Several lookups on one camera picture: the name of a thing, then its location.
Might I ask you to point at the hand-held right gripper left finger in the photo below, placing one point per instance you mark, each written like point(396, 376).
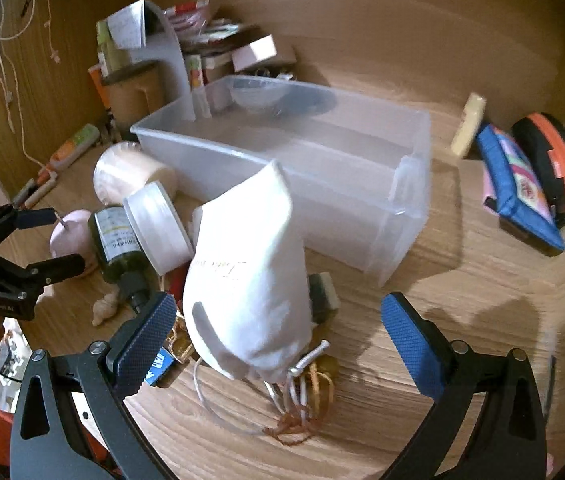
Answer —
point(146, 342)

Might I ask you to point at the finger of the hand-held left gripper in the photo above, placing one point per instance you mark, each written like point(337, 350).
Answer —
point(57, 266)
point(37, 217)

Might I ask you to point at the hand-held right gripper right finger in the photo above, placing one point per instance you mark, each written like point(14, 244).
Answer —
point(412, 347)

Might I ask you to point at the dark green bottle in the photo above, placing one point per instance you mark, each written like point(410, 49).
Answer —
point(115, 245)

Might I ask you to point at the cream cylindrical jar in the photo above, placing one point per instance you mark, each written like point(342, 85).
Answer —
point(130, 172)

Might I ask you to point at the frosted translucent pouch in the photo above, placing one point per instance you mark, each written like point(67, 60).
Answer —
point(157, 230)

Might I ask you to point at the clear plastic storage box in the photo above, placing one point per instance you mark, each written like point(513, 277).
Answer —
point(312, 175)

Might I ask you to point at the wooden desktop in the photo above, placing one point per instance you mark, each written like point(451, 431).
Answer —
point(352, 430)

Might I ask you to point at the white marker pen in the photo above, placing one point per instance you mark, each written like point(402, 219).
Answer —
point(37, 190)

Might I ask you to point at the blue packet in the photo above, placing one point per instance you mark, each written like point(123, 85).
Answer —
point(162, 366)

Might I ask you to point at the pink candle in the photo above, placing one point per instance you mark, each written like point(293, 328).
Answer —
point(70, 237)

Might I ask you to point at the gold ornament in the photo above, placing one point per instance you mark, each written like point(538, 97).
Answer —
point(181, 342)

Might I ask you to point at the small seashell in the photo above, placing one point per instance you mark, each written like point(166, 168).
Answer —
point(105, 310)

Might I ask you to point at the red card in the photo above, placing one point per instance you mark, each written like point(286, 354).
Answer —
point(178, 282)

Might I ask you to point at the green orange tube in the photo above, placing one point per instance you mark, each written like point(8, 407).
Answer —
point(75, 146)

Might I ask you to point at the orange book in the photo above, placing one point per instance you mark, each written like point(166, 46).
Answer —
point(96, 85)

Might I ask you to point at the brown wooden box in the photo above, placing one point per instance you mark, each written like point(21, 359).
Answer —
point(132, 92)

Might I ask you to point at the blue zip pouch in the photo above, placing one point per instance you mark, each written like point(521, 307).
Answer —
point(522, 190)

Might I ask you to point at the white paper receipt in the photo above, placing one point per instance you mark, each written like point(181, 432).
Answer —
point(125, 25)

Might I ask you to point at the macaron printed packet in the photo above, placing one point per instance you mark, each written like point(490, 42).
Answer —
point(195, 71)

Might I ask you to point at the black orange round case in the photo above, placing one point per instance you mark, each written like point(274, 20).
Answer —
point(557, 160)

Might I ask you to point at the pile of packets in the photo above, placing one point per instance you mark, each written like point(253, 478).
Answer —
point(207, 25)

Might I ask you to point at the pink white box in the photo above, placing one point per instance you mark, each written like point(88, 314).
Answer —
point(257, 52)

